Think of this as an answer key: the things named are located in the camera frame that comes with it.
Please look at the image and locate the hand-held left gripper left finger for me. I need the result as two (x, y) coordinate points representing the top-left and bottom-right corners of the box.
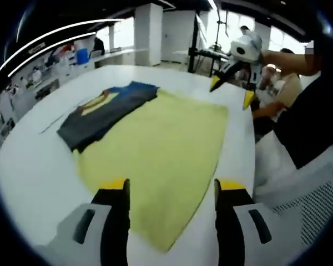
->
(41, 178), (131, 266)

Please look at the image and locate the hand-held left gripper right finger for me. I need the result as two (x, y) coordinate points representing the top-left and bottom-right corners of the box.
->
(214, 178), (300, 266)

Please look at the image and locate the yellow blue grey garment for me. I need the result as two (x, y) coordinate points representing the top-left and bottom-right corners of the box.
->
(57, 80), (229, 253)

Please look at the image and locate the black tripod stand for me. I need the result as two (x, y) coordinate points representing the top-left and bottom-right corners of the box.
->
(187, 13), (231, 78)

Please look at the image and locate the white square pillar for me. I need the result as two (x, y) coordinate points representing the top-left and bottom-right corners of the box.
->
(133, 4), (164, 67)

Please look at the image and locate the white mesh chair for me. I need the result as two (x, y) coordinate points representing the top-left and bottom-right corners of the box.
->
(254, 130), (333, 248)

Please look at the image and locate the blue box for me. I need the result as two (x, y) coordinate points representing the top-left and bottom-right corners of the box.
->
(75, 48), (89, 66)

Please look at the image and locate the white lab counter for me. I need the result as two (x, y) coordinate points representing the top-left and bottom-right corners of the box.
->
(0, 49), (137, 111)

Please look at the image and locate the long ceiling light strip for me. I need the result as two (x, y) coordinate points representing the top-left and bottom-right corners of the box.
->
(0, 18), (123, 78)
(8, 32), (97, 79)

